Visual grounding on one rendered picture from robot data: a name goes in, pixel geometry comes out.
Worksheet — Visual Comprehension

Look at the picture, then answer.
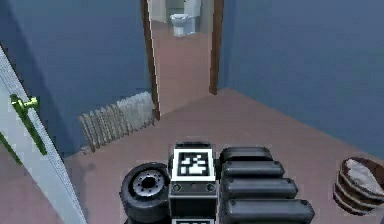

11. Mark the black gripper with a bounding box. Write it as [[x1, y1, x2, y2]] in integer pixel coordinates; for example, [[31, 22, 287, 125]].
[[119, 162, 172, 224]]

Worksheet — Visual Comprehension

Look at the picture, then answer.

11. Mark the grey ribbed radiator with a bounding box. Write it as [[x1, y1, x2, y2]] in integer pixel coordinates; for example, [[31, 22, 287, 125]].
[[78, 91, 156, 154]]

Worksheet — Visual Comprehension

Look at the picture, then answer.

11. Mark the white room door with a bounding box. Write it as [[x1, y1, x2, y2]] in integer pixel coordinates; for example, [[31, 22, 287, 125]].
[[0, 44, 88, 224]]

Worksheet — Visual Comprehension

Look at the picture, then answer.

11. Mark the white toilet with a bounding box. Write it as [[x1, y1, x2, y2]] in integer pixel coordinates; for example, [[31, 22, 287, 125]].
[[169, 0, 202, 37]]

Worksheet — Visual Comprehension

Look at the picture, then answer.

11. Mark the brown wooden basket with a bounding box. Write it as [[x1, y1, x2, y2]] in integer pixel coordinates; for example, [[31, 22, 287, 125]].
[[332, 157, 384, 217]]

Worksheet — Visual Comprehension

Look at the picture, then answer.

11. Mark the green door handle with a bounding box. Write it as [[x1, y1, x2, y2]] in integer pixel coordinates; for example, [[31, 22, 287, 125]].
[[9, 93, 48, 157]]

